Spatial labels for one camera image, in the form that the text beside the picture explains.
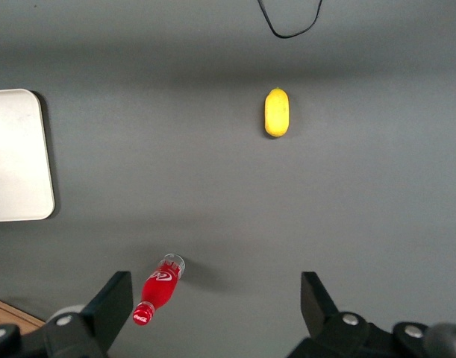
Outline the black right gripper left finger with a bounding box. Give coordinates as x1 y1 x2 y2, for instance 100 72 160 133
43 271 134 358

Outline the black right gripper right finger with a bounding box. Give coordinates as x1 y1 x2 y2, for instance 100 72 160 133
286 271 386 358

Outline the beige plastic tray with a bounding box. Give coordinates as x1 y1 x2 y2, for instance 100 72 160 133
0 88 56 224

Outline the red cola bottle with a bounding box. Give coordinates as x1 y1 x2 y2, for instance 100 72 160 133
131 253 187 327

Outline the wooden drawer cabinet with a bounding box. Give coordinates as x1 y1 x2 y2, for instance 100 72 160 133
0 294 43 331

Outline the dark grey table mat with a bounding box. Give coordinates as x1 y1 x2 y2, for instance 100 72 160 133
0 0 456 358

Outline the yellow lemon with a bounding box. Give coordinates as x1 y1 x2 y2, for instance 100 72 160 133
263 87 291 139

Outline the black looped table cable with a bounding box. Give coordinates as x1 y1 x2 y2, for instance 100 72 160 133
257 0 325 40

